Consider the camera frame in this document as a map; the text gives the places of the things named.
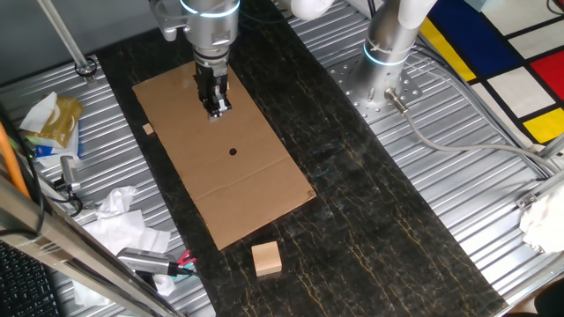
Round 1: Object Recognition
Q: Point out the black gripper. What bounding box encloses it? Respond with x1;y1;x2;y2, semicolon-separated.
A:
195;59;234;122

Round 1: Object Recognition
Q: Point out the large wooden block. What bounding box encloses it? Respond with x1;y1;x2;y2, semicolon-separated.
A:
250;240;284;278

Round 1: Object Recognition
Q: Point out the brown cardboard sheet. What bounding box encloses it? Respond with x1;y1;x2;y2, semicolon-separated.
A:
131;60;317;251

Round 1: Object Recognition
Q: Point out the red spring clip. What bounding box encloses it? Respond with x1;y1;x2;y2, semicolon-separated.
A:
176;249;198;268

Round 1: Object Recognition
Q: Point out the crumpled white tissue paper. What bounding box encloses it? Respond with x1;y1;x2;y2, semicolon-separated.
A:
70;185;177;308

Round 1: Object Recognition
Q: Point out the yellow tissue pack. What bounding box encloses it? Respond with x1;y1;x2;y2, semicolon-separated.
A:
37;95;85;150

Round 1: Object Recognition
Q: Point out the teal spring clip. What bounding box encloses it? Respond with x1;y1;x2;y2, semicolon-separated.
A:
170;262;197;280

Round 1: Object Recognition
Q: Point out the aluminium tripod pole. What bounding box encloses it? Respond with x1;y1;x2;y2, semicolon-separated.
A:
37;0;99;85

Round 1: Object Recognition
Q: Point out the blue white tissue packet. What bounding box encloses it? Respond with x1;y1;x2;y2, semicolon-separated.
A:
33;127;83;168

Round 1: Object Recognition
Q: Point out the white tissue sheet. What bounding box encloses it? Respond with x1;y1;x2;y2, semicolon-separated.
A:
19;91;59;134

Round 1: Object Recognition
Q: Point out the orange tube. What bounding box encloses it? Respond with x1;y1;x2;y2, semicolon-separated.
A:
0;121;32;199

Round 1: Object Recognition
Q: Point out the black keyboard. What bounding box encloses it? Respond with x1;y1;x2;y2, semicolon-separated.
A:
0;240;63;317

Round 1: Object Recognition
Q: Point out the colourful squares mat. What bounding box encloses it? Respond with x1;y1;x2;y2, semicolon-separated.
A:
418;0;564;146

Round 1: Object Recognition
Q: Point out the white crumpled cloth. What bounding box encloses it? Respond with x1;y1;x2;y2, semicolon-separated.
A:
518;184;564;255

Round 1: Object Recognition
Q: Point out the black round object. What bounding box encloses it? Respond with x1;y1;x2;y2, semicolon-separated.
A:
533;280;564;317

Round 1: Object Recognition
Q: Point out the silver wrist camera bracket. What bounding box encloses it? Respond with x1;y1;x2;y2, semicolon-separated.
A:
148;0;190;43

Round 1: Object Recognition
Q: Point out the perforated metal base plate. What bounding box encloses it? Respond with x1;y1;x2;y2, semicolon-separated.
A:
328;56;423;124

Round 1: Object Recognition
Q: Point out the small silver camera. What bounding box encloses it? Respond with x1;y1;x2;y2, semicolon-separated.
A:
59;155;83;194

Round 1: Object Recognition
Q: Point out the grey cable with metal plug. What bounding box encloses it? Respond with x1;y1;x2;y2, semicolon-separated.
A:
383;86;563;175

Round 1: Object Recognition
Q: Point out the silver depth camera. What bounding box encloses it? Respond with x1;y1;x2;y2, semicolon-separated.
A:
115;247;180;277

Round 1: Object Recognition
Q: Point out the black camera clamp with cable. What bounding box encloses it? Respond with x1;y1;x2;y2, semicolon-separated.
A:
43;175;85;217

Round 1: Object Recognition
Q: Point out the steel frame bar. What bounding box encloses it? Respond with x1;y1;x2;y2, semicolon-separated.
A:
0;173;186;317

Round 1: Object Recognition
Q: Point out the aluminium frame profile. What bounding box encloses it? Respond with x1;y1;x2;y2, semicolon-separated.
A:
514;131;564;212

